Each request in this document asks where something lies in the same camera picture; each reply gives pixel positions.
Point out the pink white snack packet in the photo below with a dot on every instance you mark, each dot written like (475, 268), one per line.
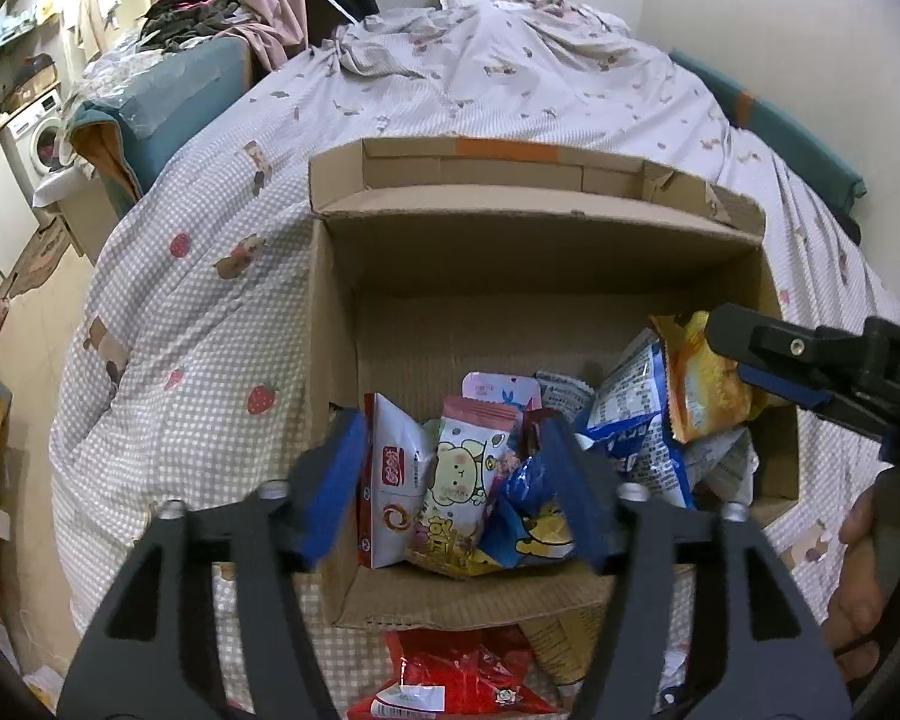
(495, 390)

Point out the yellow blue snack packet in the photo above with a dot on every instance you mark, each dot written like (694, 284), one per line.
(525, 532)

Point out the cardboard box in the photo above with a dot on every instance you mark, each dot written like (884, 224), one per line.
(495, 270)

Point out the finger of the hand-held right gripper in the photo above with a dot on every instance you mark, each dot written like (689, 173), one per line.
(784, 388)
(787, 349)

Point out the pink garment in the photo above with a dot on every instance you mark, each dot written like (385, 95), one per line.
(262, 0)

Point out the teal padded cushion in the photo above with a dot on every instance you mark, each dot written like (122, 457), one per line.
(780, 120)
(172, 97)

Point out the yellow orange snack packet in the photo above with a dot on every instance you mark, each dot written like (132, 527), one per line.
(709, 397)

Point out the brown snack packet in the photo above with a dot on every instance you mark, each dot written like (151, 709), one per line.
(562, 641)

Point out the white red snack packet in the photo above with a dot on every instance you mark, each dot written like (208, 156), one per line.
(394, 495)

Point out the person's right hand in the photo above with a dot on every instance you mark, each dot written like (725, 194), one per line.
(859, 585)

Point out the white washing machine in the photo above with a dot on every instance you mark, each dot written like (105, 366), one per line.
(41, 142)

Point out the small white snack packet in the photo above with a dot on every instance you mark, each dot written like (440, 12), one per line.
(566, 390)

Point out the bear print snack packet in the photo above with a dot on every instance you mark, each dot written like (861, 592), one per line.
(457, 487)

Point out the checkered printed blanket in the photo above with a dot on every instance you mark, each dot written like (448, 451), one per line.
(195, 315)

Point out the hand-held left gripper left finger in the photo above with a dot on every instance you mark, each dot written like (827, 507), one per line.
(337, 480)

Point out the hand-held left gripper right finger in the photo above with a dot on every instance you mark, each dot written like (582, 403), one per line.
(577, 495)

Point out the blue white snack packet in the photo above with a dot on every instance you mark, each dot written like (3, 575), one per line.
(630, 420)

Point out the white grey snack packet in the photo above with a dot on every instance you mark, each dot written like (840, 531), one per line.
(720, 465)

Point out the dark clothes pile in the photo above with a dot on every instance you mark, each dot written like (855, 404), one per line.
(187, 7)

